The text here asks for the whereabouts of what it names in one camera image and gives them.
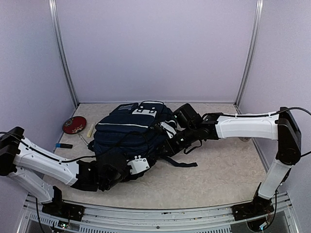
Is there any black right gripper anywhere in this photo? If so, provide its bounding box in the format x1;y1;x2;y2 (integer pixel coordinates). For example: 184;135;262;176
156;124;198;156

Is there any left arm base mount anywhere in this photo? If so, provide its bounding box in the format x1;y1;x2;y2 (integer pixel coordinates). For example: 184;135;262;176
42;186;85;222

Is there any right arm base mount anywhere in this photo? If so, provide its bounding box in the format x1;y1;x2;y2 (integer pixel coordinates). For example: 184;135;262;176
231;191;274;221

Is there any floral ceramic mug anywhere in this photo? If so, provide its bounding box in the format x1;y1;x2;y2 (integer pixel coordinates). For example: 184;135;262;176
239;137;251;142

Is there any aluminium front rail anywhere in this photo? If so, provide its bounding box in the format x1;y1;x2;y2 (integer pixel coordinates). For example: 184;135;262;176
15;193;301;233

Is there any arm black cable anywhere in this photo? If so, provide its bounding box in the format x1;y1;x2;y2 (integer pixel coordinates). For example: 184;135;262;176
58;126;161;163
276;106;311;158

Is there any yellow highlighter marker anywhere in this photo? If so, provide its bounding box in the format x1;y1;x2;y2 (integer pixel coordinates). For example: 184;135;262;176
86;123;95;138

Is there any aluminium corner post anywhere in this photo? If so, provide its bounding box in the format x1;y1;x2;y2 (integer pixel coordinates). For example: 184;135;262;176
49;0;80;109
234;0;264;108

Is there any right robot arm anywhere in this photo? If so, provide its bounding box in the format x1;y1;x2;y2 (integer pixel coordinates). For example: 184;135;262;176
159;103;302;216

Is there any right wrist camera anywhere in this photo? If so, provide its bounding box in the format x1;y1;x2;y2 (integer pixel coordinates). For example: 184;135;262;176
154;120;177;139

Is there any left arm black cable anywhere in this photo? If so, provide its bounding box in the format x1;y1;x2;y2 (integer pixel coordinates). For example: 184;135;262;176
58;126;161;163

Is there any aluminium corner post right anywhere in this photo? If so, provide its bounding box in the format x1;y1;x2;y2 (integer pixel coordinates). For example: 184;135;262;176
234;0;264;108

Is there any aluminium corner post left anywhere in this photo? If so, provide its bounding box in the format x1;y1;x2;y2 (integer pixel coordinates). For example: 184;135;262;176
49;0;80;109

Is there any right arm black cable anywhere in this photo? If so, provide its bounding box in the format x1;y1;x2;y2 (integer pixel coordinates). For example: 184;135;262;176
276;106;311;158

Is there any red floral bowl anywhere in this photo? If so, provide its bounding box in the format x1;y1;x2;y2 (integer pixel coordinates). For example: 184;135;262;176
62;116;86;134

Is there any black blue marker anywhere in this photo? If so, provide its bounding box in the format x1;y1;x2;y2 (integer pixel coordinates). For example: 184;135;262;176
55;143;73;149

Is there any clear ballpoint pen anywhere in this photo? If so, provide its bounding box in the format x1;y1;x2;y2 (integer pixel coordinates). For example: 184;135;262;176
78;134;89;146

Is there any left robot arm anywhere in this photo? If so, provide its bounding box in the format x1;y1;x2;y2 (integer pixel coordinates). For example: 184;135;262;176
0;127;130;216

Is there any navy blue student backpack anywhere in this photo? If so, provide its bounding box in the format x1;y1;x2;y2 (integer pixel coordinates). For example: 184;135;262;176
88;101;198;182

